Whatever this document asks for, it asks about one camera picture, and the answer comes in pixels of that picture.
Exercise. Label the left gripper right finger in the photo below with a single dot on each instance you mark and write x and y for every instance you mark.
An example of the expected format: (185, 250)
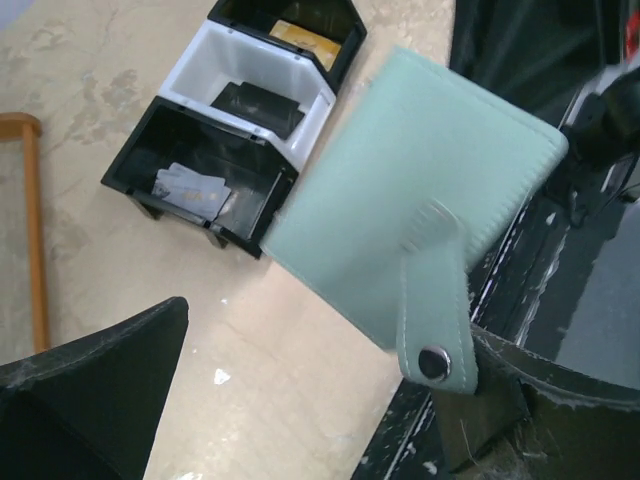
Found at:
(533, 419)

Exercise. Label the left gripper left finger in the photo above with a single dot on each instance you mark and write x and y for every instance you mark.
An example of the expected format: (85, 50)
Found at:
(90, 409)

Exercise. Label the mint green card holder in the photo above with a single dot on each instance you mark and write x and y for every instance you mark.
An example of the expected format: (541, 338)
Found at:
(408, 196)

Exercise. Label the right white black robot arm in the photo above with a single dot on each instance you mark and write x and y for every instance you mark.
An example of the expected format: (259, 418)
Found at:
(573, 64)

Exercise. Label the silver VIP card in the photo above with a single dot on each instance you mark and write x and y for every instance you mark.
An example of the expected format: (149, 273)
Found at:
(199, 194)

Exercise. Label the black card in white bin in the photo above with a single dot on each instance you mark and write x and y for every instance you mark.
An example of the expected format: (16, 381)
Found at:
(262, 107)

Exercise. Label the gold credit card in bin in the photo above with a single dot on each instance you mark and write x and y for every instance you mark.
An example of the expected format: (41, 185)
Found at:
(324, 49)

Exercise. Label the black bin with gold card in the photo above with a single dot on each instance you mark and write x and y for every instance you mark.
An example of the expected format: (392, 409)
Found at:
(329, 33)

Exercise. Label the orange wooden rack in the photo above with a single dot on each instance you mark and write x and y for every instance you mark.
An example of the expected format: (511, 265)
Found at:
(27, 128)

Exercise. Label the white plastic bin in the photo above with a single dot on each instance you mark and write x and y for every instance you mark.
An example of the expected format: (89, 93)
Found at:
(218, 55)

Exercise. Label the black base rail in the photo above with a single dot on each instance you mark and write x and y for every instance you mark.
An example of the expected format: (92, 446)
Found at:
(568, 295)

